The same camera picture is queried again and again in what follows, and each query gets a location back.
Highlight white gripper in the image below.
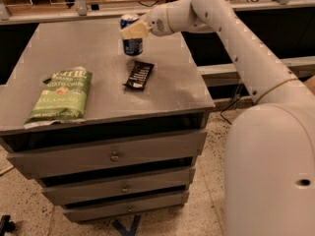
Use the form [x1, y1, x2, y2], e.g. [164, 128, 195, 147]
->
[120, 4, 171, 39]

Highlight blue pepsi can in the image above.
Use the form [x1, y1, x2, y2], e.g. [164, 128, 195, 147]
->
[120, 14, 143, 56]

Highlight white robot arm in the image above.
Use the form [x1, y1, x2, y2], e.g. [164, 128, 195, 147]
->
[121, 0, 315, 236]

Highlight green jalapeno chip bag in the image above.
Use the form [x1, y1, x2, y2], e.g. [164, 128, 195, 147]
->
[24, 67, 93, 129]

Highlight dark brown snack bar wrapper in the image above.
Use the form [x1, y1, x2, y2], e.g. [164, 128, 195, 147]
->
[124, 61, 155, 90]

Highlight grey drawer cabinet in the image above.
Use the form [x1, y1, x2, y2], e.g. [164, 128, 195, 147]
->
[0, 19, 214, 210]

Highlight top grey drawer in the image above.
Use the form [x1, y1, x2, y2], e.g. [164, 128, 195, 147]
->
[7, 129, 207, 179]

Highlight grey drawer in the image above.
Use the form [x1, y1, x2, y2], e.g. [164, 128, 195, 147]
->
[42, 166, 196, 206]
[63, 190, 189, 222]
[7, 129, 207, 179]

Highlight middle grey drawer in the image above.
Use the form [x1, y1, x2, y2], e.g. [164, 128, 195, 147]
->
[42, 166, 196, 206]

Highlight bottom grey drawer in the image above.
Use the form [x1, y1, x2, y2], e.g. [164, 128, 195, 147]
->
[63, 190, 189, 222]

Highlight black object bottom left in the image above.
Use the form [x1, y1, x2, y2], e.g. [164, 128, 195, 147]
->
[0, 215, 16, 236]

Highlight grey metal rail frame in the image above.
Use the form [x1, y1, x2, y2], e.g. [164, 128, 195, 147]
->
[0, 0, 315, 25]

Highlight black cable on floor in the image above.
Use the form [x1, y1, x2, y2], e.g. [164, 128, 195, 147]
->
[219, 84, 245, 126]

